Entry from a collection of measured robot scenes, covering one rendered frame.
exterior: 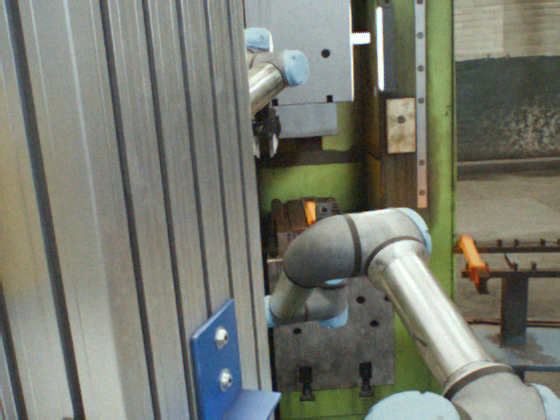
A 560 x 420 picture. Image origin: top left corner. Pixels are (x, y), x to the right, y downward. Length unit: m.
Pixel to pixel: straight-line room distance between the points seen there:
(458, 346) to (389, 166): 1.13
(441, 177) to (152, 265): 1.67
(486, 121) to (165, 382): 7.66
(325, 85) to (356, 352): 0.83
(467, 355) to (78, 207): 0.65
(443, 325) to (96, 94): 0.68
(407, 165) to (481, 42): 6.05
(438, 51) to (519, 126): 6.21
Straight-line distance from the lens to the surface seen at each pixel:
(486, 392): 0.82
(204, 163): 0.44
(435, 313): 0.92
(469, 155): 7.98
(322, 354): 1.88
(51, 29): 0.33
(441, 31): 1.95
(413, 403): 0.78
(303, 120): 1.73
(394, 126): 1.90
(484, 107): 7.95
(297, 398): 1.95
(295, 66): 1.24
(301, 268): 1.05
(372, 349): 1.89
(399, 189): 1.95
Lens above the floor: 1.46
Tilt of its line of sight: 14 degrees down
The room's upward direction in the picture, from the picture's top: 4 degrees counter-clockwise
